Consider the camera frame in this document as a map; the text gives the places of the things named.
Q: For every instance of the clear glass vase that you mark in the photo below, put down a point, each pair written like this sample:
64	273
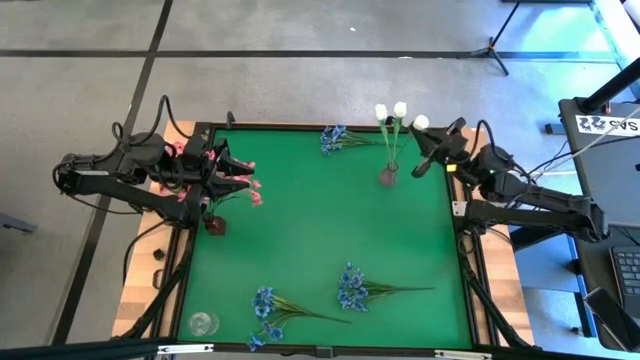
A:
204	324

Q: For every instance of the black tripod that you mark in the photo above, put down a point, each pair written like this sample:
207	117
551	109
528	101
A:
492	50

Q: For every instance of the small dark floor box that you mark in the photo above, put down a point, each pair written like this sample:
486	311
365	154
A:
555	129

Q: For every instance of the long silver bracket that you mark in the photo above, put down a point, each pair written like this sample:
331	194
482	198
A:
185	348
462	354

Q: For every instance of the blue flower bunch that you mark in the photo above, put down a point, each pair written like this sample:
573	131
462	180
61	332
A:
331	137
352	292
262	300

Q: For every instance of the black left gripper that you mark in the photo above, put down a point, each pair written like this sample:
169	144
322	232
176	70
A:
200	167

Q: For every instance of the black smartphone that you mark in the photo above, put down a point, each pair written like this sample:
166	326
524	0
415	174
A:
607	312

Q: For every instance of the grey floor object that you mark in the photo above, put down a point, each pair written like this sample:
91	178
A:
17	223

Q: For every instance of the green table mat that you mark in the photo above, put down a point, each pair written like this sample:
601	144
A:
320	250

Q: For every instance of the grey laptop with sticker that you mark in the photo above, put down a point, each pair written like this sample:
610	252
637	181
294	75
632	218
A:
610	175

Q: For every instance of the small white bracket plate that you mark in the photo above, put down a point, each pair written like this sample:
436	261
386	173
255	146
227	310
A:
458	208

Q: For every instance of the small purple glass vase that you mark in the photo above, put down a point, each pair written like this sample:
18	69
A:
389	177

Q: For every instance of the black rig bar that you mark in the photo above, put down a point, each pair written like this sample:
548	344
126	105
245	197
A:
75	352

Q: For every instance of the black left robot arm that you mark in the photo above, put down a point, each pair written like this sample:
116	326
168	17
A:
100	182

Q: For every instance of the white tulip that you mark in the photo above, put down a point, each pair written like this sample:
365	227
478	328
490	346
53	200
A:
421	122
381	111
399	109

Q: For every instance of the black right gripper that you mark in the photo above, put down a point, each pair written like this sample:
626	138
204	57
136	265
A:
450	150

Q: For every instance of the black slanted pole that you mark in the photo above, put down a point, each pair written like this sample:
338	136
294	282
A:
612	85

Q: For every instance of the small black knob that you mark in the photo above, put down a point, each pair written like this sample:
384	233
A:
158	254

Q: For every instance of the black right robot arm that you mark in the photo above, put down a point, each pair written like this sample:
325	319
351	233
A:
540	200

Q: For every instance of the black laptop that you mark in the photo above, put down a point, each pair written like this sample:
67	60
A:
627	280

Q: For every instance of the dark red vase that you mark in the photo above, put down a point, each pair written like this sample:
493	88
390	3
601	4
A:
216	226

